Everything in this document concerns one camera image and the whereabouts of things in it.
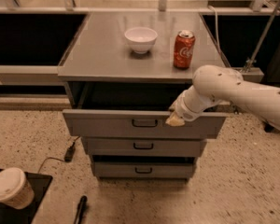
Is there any grey middle drawer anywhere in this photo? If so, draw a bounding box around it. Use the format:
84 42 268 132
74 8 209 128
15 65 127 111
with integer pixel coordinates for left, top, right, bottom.
82 137 206 157

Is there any grey drawer cabinet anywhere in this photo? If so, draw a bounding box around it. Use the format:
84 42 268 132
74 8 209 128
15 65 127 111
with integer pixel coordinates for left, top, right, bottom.
57 10 232 181

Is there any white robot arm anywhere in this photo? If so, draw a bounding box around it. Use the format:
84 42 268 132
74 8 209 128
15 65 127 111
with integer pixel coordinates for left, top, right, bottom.
166 65 280 131

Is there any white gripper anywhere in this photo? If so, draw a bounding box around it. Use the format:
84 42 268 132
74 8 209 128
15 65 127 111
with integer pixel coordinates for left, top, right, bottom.
165 90 205 127

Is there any metal rail frame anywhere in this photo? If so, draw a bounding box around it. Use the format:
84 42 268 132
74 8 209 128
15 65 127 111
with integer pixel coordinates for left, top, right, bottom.
0 0 280 86

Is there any white bowl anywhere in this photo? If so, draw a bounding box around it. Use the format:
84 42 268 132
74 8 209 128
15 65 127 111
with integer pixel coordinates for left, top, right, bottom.
124 27 158 54

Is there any metal diagonal rod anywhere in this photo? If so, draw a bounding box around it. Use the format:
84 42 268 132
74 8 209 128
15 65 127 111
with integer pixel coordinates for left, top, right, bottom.
242 0 280 73

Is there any grey top drawer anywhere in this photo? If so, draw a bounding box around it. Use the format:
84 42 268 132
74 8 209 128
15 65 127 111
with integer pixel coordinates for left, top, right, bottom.
63 109 227 139

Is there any black pen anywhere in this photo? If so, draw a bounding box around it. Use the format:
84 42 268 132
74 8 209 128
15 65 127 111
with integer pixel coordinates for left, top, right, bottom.
74 195 88 224

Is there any grey bottom drawer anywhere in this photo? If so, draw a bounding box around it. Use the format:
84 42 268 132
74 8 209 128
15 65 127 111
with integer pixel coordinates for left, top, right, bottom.
91 159 195 179

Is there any red cola can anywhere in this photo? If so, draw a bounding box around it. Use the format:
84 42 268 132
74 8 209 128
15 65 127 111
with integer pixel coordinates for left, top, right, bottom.
174 30 195 69

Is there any black tray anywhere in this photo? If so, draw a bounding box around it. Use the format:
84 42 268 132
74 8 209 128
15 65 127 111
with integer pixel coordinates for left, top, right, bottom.
0 172 53 224

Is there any white cable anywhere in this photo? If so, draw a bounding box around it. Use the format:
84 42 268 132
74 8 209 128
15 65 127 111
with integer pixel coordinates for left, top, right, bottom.
207 5 223 56

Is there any paper coffee cup with lid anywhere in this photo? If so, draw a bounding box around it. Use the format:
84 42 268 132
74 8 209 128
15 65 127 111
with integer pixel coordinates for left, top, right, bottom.
0 167 35 210

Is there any grey drawer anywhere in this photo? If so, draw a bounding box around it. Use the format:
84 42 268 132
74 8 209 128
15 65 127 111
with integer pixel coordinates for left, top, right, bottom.
63 109 227 139
82 137 206 157
91 159 195 179

